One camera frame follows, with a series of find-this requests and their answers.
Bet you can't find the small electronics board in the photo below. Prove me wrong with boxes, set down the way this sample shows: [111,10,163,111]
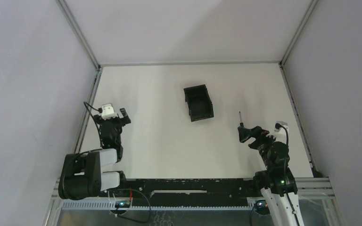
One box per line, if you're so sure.
[115,201,131,209]

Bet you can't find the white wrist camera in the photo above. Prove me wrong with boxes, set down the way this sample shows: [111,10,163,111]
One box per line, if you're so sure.
[101,103,118,120]
[266,121,289,143]

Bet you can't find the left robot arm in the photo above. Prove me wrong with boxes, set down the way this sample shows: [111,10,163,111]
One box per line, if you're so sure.
[58,105,131,201]

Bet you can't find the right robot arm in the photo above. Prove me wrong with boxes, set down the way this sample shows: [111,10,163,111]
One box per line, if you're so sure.
[238,122,304,226]

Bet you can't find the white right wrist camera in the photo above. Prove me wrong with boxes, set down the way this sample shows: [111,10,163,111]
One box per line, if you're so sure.
[266,121,289,143]

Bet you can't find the aluminium frame base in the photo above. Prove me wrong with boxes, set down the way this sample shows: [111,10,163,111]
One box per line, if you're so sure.
[44,178,341,226]

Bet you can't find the black looped cable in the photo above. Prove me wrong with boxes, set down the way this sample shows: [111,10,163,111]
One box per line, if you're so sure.
[107,188,152,224]

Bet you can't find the black handled screwdriver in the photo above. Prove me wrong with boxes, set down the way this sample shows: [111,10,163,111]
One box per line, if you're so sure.
[239,111,244,127]

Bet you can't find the black plastic storage bin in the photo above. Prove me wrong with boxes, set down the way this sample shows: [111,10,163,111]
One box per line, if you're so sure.
[183,84,214,122]

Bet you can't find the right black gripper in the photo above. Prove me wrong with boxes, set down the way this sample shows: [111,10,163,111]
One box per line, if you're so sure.
[238,125,281,170]

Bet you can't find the black mounting rail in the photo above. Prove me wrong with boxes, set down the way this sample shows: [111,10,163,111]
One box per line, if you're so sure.
[107,178,262,208]

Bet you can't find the black camera cable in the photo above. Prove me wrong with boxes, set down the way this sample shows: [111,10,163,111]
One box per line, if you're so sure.
[278,124,299,226]
[83,101,104,147]

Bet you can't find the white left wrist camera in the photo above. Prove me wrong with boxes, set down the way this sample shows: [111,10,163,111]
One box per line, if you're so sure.
[101,103,118,120]

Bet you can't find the black left camera cable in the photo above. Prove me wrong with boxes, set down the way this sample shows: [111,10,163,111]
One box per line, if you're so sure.
[83,101,104,147]

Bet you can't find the black right camera cable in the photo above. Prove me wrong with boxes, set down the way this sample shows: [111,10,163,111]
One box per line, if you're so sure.
[278,124,299,226]

